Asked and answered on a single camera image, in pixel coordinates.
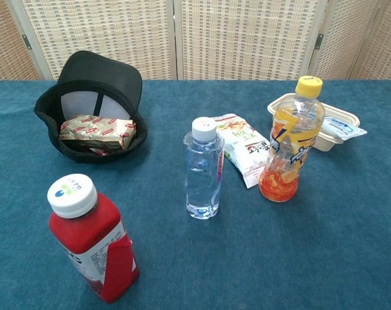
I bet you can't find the orange drink bottle yellow cap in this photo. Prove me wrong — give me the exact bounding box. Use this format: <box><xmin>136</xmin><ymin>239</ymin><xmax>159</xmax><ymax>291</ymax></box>
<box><xmin>258</xmin><ymin>75</ymin><xmax>326</xmax><ymax>203</ymax></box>

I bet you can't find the red NFC juice bottle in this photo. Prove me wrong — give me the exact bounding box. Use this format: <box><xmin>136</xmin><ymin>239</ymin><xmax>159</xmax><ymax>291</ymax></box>
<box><xmin>47</xmin><ymin>173</ymin><xmax>141</xmax><ymax>304</ymax></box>

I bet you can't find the clear water bottle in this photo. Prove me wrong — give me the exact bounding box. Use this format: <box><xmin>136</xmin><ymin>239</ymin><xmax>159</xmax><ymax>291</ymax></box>
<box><xmin>182</xmin><ymin>116</ymin><xmax>225</xmax><ymax>220</ymax></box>

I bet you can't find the green white snack bag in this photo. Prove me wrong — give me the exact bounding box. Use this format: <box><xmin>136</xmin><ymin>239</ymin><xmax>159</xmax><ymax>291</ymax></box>
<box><xmin>214</xmin><ymin>113</ymin><xmax>271</xmax><ymax>190</ymax></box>

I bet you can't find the red white snack packet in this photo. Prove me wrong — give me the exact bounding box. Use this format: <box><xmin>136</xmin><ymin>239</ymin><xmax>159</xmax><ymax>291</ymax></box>
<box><xmin>59</xmin><ymin>114</ymin><xmax>137</xmax><ymax>156</ymax></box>

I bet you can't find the blue table cloth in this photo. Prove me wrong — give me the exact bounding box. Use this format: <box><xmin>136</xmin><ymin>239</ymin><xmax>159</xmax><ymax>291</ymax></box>
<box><xmin>0</xmin><ymin>79</ymin><xmax>391</xmax><ymax>310</ymax></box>

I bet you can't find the woven folding screen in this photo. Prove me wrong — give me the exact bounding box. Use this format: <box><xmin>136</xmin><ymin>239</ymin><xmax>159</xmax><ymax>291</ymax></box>
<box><xmin>0</xmin><ymin>0</ymin><xmax>391</xmax><ymax>82</ymax></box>

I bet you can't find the black baseball cap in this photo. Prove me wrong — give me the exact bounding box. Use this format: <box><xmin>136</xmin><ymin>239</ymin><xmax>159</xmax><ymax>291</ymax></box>
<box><xmin>34</xmin><ymin>50</ymin><xmax>149</xmax><ymax>165</ymax></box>

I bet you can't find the beige food tray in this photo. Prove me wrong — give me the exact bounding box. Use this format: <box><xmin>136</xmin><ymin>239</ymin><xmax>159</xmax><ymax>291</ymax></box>
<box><xmin>267</xmin><ymin>92</ymin><xmax>361</xmax><ymax>152</ymax></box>

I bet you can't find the white blue packet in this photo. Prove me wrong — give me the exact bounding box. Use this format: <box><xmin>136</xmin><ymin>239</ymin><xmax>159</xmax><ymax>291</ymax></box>
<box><xmin>319</xmin><ymin>115</ymin><xmax>368</xmax><ymax>141</ymax></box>

